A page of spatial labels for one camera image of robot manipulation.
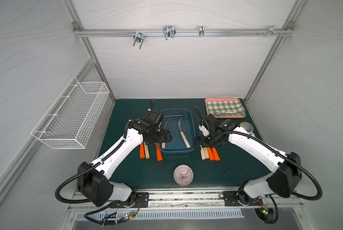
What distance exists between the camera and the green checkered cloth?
113 cm

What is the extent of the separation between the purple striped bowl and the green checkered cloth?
0.49m

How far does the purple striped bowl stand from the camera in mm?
782
